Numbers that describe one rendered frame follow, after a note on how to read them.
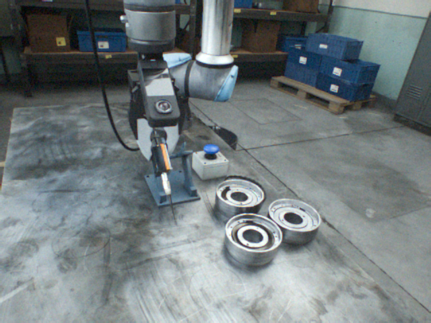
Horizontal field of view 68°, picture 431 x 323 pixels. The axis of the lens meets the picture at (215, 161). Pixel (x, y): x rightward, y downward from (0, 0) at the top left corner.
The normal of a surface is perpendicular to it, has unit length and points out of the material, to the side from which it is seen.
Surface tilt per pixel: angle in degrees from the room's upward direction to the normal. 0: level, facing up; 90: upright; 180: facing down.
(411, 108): 90
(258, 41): 91
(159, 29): 91
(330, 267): 0
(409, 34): 90
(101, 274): 0
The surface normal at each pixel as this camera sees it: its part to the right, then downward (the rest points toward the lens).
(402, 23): -0.90, 0.14
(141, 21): -0.18, 0.51
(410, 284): 0.09, -0.87
